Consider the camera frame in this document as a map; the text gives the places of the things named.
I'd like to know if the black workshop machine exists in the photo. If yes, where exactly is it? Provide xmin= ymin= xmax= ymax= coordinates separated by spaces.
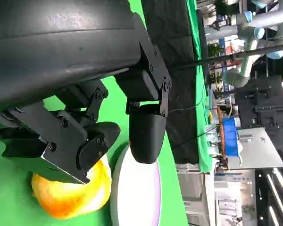
xmin=235 ymin=76 xmax=283 ymax=129

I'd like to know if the lilac plate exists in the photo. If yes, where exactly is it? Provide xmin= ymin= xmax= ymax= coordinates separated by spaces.
xmin=109 ymin=141 xmax=162 ymax=226

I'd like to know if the green table cloth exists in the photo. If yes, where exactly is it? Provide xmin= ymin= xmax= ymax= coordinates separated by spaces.
xmin=0 ymin=0 xmax=214 ymax=226

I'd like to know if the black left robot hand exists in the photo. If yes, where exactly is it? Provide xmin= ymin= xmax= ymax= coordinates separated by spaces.
xmin=0 ymin=0 xmax=172 ymax=186

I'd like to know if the black backdrop cloth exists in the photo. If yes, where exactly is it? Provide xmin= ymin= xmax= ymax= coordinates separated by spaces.
xmin=141 ymin=0 xmax=209 ymax=165

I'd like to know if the long black pole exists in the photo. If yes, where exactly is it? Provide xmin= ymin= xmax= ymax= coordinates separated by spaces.
xmin=172 ymin=43 xmax=283 ymax=71

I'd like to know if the orange white toy bread roll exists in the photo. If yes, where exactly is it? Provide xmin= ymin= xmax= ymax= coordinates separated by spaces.
xmin=31 ymin=156 xmax=113 ymax=221

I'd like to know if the grey metal plate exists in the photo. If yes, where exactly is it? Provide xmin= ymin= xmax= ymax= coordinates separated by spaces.
xmin=235 ymin=127 xmax=283 ymax=170

